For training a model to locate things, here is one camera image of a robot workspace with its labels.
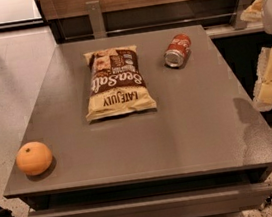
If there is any red coke can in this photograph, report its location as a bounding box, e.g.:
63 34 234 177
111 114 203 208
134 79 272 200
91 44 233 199
164 33 192 68

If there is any grey drawer cabinet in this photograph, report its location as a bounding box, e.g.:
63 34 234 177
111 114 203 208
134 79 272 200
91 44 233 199
5 25 272 217

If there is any Late July chips bag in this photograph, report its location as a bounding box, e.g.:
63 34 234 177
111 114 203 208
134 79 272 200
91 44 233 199
84 45 157 121

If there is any orange fruit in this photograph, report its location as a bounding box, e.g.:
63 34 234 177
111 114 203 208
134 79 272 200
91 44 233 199
16 142 53 176

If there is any grey drawer front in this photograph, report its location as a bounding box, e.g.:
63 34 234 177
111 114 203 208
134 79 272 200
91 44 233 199
28 183 272 217

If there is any right metal bracket post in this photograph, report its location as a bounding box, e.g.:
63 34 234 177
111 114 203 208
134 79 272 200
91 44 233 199
230 0 252 31

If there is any metal bracket post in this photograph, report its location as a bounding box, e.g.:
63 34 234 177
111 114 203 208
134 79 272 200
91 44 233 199
86 1 107 39
230 0 252 31

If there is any left metal bracket post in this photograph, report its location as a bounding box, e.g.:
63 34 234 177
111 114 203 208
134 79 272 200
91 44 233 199
86 1 107 39

